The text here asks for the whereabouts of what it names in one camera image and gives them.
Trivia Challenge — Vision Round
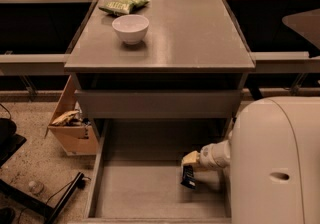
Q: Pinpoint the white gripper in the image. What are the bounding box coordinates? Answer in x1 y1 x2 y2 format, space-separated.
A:
181 140 231 172

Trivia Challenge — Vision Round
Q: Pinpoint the dark blue rxbar wrapper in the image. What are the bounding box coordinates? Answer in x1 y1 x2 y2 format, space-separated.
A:
181 165 196 189

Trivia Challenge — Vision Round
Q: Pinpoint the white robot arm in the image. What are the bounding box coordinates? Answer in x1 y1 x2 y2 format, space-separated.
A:
181 97 320 224

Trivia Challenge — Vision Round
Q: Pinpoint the open grey bottom drawer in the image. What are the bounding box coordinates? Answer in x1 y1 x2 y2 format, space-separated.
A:
69 120 231 224

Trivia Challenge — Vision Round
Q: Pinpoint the grey drawer cabinet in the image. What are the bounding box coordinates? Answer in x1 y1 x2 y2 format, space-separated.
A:
65 0 255 137

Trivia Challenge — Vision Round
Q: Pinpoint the closed grey middle drawer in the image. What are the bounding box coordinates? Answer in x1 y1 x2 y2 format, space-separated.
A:
75 90 242 119

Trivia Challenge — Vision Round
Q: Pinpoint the wooden crate on floor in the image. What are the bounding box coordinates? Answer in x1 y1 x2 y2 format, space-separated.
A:
48 77 98 156

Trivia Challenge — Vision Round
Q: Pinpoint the white ceramic bowl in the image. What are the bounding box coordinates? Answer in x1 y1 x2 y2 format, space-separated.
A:
112 14 149 45

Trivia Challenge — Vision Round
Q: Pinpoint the clear plastic bottle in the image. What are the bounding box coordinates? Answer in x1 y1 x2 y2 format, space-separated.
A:
28 181 44 195

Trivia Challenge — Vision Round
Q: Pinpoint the green snack bag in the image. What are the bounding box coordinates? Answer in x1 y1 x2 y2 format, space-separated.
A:
99 0 149 16

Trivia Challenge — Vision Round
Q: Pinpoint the black stand leg left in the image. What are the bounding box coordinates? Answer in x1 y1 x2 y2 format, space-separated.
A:
0 133 86 224

